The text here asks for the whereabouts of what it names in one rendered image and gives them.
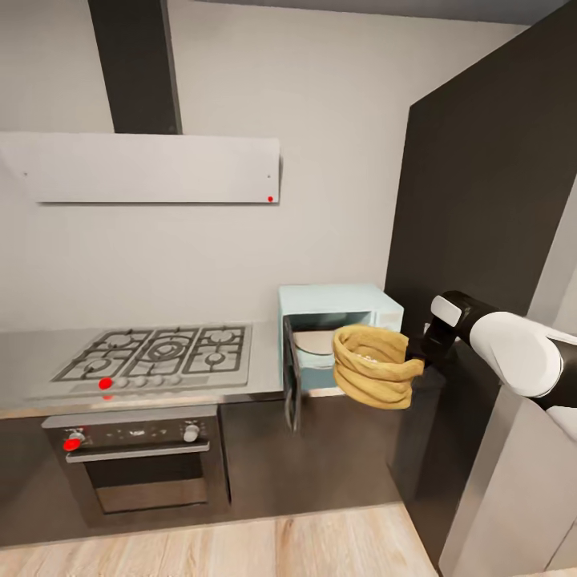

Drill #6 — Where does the popcorn bag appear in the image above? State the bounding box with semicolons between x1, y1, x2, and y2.
332;324;426;410

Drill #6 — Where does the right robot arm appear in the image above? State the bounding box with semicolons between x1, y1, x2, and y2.
405;290;577;446

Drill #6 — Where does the microwave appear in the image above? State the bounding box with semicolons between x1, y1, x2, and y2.
278;284;404;442

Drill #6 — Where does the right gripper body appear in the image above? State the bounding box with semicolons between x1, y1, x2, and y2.
408;328;458;364

